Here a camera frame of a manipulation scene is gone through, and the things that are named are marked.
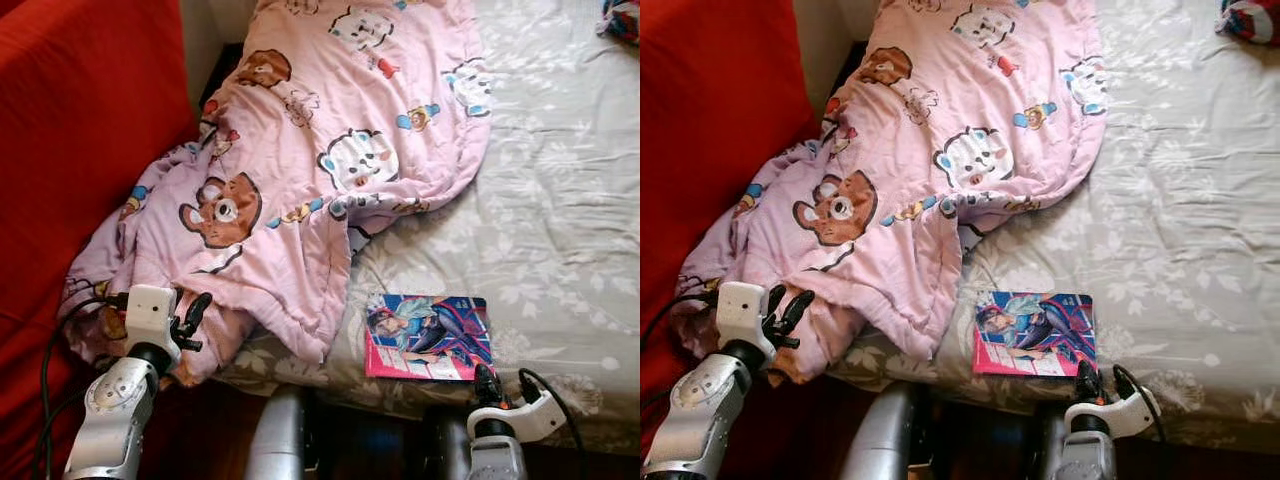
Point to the colourful comic book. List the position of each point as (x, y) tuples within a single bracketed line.
[(430, 338), (1035, 335)]

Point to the pink cartoon print blanket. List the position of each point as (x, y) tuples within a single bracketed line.
[(920, 200), (300, 200)]

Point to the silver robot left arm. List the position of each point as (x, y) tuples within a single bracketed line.
[(700, 410), (115, 410)]

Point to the silver robot right leg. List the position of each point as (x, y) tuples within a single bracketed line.
[(445, 450), (1047, 450)]

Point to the silver robot leg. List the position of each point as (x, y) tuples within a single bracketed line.
[(445, 450), (880, 435), (1047, 450), (280, 435)]

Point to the silver robot left leg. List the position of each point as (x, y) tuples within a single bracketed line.
[(880, 435), (280, 435)]

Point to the red ribbed cushion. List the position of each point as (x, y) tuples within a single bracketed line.
[(80, 150), (710, 150)]

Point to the bed with grey floral sheet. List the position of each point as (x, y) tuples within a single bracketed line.
[(560, 200), (1190, 200)]

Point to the blue red shield pillow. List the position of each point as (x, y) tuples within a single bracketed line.
[(622, 20), (1250, 20)]

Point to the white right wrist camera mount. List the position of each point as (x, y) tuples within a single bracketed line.
[(1115, 413), (520, 415)]

